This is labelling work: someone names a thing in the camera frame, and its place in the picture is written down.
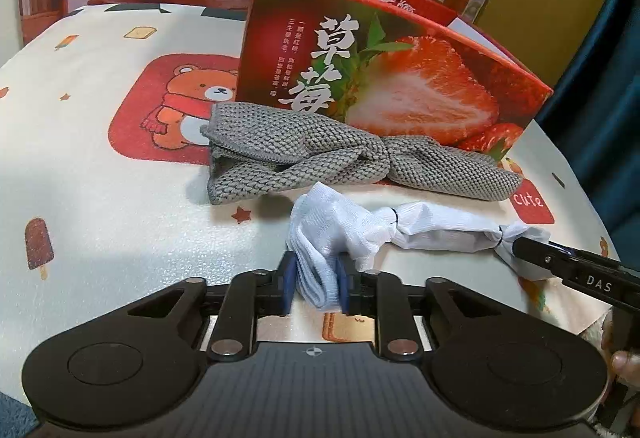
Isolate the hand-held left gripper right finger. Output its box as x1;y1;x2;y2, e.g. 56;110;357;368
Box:
336;256;507;363

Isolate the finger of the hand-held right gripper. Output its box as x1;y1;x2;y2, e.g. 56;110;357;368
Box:
512;236;622;283

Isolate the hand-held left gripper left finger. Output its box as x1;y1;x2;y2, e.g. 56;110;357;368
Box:
120;251;300;363

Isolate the white sock bundle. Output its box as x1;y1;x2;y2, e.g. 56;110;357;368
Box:
287;181;552;312

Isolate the red strawberry print box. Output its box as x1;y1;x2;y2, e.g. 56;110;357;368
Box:
235;0;554;164

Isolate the person's right hand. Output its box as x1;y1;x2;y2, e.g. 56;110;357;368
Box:
600;315;640;389

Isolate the grey knit cloth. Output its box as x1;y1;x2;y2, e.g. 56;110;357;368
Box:
199;101;525;207

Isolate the blue curtain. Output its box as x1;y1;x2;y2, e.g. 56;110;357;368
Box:
534;0;640;250

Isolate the bear print table mat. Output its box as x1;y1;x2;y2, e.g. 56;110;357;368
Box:
0;0;622;410

